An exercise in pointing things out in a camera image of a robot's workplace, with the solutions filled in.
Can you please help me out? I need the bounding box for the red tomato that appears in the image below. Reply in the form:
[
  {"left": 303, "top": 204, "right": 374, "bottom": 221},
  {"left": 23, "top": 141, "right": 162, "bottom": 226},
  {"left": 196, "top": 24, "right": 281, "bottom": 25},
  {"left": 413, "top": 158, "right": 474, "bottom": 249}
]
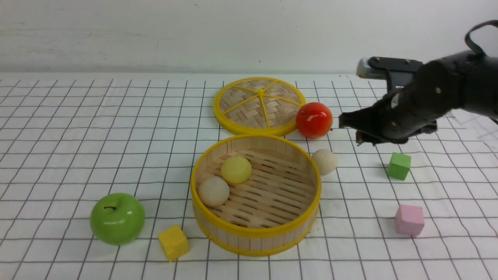
[{"left": 295, "top": 102, "right": 333, "bottom": 139}]

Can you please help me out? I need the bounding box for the yellow woven steamer lid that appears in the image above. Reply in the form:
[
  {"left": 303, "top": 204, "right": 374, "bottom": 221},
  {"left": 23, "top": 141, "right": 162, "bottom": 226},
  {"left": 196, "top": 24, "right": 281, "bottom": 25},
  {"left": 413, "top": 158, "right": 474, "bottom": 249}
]
[{"left": 213, "top": 77, "right": 307, "bottom": 137}]

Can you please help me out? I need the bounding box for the yellow cube block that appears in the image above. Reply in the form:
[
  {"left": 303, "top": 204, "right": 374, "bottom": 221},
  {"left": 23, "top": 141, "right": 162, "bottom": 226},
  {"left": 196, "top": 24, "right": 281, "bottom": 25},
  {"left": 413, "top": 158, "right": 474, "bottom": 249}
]
[{"left": 157, "top": 224, "right": 190, "bottom": 263}]

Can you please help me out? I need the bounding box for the green cube block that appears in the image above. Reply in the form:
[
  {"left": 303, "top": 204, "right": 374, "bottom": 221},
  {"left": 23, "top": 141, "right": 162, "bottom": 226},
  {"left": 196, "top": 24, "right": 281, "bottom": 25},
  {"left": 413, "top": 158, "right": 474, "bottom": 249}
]
[{"left": 386, "top": 152, "right": 412, "bottom": 180}]

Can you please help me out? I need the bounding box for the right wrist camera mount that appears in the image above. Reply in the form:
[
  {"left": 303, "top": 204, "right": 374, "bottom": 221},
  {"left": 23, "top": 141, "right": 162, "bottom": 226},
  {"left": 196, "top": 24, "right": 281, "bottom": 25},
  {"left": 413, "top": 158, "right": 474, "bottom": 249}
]
[{"left": 356, "top": 56, "right": 423, "bottom": 91}]

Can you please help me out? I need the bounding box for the yellow bun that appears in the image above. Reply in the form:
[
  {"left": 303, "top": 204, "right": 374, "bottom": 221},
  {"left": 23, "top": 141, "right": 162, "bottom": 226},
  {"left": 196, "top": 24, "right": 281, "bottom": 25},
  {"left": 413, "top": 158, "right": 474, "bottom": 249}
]
[{"left": 221, "top": 156, "right": 252, "bottom": 184}]

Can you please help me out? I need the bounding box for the green apple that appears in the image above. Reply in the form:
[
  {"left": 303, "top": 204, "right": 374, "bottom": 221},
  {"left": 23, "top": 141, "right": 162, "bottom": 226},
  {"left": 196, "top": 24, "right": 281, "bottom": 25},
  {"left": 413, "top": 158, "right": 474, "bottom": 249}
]
[{"left": 89, "top": 193, "right": 146, "bottom": 246}]

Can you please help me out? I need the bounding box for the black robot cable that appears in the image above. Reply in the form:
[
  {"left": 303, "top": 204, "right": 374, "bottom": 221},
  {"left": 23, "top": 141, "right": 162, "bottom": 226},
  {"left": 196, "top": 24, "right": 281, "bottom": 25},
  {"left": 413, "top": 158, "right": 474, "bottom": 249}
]
[{"left": 465, "top": 20, "right": 498, "bottom": 55}]

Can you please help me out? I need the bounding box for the pink cube block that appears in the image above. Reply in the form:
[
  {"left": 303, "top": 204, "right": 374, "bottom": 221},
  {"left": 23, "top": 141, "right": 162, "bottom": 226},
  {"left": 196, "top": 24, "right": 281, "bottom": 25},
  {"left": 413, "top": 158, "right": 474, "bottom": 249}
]
[{"left": 395, "top": 204, "right": 425, "bottom": 237}]

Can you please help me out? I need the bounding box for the white bun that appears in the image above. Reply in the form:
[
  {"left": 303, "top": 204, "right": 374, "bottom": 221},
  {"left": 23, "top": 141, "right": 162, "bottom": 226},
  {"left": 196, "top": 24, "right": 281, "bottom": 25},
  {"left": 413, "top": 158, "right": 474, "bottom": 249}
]
[
  {"left": 311, "top": 149, "right": 338, "bottom": 175},
  {"left": 197, "top": 177, "right": 230, "bottom": 207}
]

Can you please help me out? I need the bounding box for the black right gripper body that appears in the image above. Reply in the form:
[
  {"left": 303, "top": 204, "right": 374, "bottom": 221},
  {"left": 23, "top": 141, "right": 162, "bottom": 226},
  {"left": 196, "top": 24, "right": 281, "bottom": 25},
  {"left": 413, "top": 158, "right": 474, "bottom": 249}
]
[{"left": 373, "top": 87, "right": 452, "bottom": 145}]

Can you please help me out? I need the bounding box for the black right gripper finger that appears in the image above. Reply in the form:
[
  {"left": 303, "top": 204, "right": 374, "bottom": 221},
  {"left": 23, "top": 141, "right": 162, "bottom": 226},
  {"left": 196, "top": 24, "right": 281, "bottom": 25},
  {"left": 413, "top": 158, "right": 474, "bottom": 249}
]
[
  {"left": 356, "top": 130, "right": 389, "bottom": 146},
  {"left": 338, "top": 107, "right": 380, "bottom": 130}
]

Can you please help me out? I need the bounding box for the white grid tablecloth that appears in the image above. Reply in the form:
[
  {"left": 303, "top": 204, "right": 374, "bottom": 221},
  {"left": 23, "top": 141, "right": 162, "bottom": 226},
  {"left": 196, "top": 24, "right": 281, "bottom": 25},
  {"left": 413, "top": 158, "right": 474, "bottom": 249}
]
[{"left": 0, "top": 74, "right": 497, "bottom": 280}]

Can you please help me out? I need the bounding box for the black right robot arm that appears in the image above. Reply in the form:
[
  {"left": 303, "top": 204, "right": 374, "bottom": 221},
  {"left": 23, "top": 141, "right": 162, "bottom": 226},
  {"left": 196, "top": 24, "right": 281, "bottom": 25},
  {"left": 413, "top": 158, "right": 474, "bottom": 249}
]
[{"left": 338, "top": 51, "right": 498, "bottom": 145}]

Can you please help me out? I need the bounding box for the yellow bamboo steamer tray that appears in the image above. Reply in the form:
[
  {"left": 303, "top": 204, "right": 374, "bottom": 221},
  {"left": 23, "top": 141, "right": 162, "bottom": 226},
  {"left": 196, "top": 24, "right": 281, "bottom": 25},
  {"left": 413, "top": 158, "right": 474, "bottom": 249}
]
[{"left": 190, "top": 134, "right": 322, "bottom": 257}]

